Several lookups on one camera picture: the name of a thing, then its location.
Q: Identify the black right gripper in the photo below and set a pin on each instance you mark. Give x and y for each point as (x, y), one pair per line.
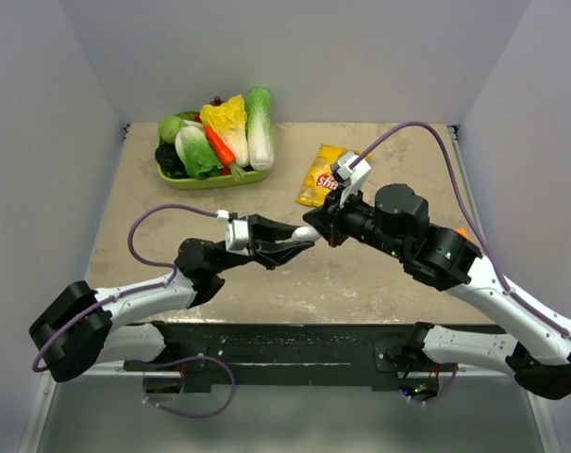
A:
(329, 223)

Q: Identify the orange juice carton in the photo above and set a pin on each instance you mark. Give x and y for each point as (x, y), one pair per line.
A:
(462, 231)

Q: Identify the black toy vegetable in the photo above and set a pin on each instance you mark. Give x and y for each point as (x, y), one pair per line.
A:
(170, 163)

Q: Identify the round green cabbage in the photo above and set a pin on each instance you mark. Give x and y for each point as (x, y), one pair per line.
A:
(169, 127)

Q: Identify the orange toy carrot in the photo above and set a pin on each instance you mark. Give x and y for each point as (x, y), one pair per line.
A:
(224, 154)

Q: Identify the green leafy bok choy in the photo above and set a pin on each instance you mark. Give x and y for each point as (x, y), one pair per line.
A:
(195, 152)

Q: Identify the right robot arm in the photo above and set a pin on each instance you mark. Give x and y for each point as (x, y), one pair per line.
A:
(534, 345)

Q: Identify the yellow white cabbage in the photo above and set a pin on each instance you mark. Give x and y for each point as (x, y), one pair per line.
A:
(229, 121)

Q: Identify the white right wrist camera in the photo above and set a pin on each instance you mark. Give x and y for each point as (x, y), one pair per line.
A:
(350, 172)

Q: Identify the green white napa cabbage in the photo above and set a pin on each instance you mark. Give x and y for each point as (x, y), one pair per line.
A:
(259, 129)

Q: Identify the white earbud charging case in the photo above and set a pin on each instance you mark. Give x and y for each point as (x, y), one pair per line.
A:
(306, 234)

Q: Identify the yellow chips bag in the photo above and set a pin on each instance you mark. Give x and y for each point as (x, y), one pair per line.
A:
(319, 181)

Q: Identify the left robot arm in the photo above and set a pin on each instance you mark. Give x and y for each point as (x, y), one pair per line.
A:
(85, 326)

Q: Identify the green vegetable basket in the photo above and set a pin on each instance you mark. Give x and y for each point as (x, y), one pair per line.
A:
(222, 181)

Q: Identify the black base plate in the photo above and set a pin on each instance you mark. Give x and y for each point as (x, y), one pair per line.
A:
(201, 356)

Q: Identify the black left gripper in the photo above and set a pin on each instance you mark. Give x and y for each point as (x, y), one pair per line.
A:
(264, 241)

